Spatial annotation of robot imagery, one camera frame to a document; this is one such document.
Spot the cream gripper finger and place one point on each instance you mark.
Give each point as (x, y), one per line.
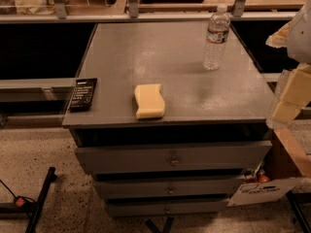
(293, 93)
(279, 38)

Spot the clear plastic water bottle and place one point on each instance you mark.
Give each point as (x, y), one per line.
(216, 37)

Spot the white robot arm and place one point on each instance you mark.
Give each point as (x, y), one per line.
(298, 48)

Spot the orange bottle in box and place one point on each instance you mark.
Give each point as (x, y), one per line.
(262, 178)

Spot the yellow sponge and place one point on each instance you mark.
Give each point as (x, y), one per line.
(149, 101)

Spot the cardboard box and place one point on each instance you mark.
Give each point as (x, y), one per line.
(286, 165)

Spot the grey drawer cabinet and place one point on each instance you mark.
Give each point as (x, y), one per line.
(223, 106)

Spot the top grey drawer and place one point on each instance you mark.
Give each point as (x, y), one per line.
(175, 157)

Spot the grey drawer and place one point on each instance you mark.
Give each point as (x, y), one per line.
(166, 207)
(167, 187)
(175, 157)

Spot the middle grey drawer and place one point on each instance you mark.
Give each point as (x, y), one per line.
(167, 187)

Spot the bottom grey drawer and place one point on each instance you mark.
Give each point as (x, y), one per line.
(166, 207)

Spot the black metal stand leg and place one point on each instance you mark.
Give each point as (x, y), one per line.
(49, 179)

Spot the metal railing frame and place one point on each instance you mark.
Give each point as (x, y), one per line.
(46, 11)

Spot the orange cable connector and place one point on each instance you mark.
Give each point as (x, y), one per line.
(19, 201)

